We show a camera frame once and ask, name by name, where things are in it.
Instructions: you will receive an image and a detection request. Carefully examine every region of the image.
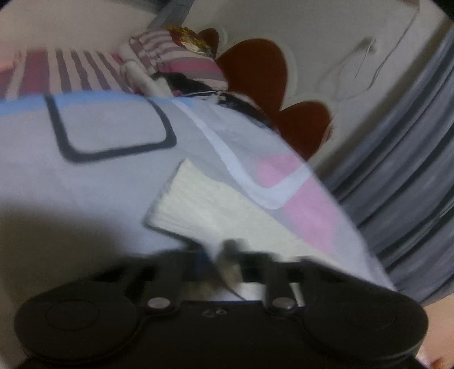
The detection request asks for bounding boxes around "yellow plaid plush toy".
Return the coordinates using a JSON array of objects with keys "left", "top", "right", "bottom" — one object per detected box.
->
[{"left": 166, "top": 25, "right": 217, "bottom": 57}]

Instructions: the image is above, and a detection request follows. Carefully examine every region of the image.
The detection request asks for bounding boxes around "pink striped blanket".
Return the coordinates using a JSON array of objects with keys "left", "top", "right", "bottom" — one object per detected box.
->
[{"left": 0, "top": 48, "right": 133, "bottom": 99}]

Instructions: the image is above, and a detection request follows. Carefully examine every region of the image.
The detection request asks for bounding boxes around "pastel printed bedsheet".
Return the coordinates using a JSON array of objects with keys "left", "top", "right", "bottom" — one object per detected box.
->
[{"left": 0, "top": 89, "right": 396, "bottom": 355}]

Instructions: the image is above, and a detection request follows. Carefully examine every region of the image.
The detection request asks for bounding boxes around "red scalloped headboard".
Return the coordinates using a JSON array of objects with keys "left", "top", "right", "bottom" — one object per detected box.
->
[{"left": 193, "top": 28, "right": 336, "bottom": 160}]

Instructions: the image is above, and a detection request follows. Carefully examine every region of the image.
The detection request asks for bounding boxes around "pink striped pillow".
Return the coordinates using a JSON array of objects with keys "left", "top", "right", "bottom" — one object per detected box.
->
[{"left": 119, "top": 29, "right": 229, "bottom": 89}]

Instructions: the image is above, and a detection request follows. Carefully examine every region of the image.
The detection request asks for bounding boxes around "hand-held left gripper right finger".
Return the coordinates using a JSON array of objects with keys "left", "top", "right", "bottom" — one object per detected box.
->
[{"left": 227, "top": 241, "right": 321, "bottom": 315}]

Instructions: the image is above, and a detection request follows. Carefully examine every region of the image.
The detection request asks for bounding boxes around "cream knitted garment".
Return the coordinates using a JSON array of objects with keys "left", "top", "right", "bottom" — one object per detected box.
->
[{"left": 143, "top": 158, "right": 321, "bottom": 300}]

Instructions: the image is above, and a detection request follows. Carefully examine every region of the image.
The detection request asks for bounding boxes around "white cable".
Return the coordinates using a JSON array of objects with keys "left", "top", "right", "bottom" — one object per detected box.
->
[{"left": 314, "top": 0, "right": 424, "bottom": 119}]

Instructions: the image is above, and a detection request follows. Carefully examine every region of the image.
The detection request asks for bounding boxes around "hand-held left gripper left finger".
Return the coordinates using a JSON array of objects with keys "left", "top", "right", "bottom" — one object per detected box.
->
[{"left": 89, "top": 248, "right": 210, "bottom": 318}]

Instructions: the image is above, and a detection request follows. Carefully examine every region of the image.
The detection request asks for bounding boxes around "white soft object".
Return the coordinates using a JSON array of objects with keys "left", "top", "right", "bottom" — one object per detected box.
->
[{"left": 119, "top": 60, "right": 173, "bottom": 97}]

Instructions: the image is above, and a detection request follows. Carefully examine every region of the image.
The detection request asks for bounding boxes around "black cloth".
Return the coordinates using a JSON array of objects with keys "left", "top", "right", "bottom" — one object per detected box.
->
[{"left": 151, "top": 71, "right": 275, "bottom": 130}]

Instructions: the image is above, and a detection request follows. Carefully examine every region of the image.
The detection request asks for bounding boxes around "grey curtain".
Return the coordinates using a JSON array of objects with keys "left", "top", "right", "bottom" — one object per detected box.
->
[{"left": 317, "top": 33, "right": 454, "bottom": 307}]

